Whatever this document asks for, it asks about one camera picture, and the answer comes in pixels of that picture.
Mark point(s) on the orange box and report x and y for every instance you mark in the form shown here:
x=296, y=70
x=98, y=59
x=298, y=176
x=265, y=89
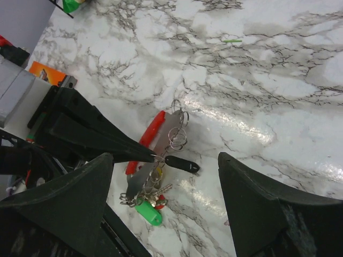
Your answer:
x=46, y=73

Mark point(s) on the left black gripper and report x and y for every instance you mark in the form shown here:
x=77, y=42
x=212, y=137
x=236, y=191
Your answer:
x=69, y=128

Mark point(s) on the red key tag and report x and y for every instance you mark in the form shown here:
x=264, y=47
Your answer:
x=161, y=202

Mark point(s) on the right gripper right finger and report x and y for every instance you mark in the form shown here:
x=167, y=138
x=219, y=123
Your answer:
x=269, y=218

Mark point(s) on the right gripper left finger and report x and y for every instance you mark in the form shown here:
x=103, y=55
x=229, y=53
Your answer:
x=67, y=216

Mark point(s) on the green key tag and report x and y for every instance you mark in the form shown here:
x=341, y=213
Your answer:
x=147, y=211

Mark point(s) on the yellow key tag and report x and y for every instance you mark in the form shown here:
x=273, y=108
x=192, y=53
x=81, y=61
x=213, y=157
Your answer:
x=158, y=173

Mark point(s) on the steel key organizer red handle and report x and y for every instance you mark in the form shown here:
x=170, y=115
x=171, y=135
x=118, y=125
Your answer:
x=165, y=132

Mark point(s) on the green white snack packet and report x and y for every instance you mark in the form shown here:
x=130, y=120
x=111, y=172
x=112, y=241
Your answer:
x=70, y=6

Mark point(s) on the black key tag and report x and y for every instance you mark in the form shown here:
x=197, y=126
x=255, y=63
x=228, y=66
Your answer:
x=182, y=164

